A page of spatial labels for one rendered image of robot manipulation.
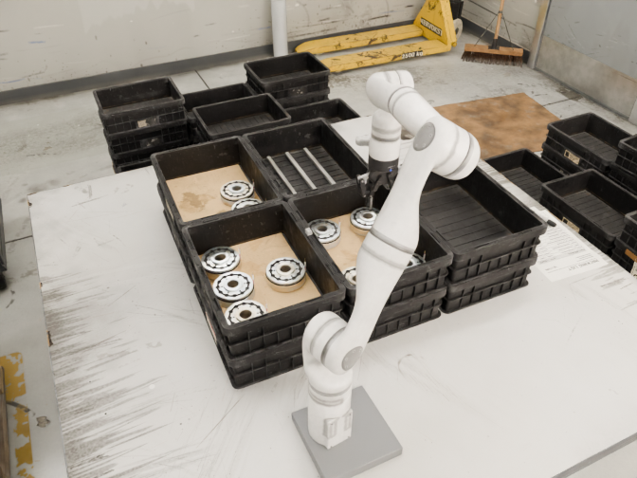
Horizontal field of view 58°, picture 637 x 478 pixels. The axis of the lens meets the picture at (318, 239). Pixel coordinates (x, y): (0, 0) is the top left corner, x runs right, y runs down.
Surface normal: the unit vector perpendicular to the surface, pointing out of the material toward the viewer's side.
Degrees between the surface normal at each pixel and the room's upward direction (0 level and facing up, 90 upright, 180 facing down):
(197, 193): 0
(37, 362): 0
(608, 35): 90
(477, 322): 0
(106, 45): 90
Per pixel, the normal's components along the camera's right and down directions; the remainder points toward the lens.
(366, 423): 0.01, -0.79
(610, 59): -0.91, 0.27
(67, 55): 0.43, 0.58
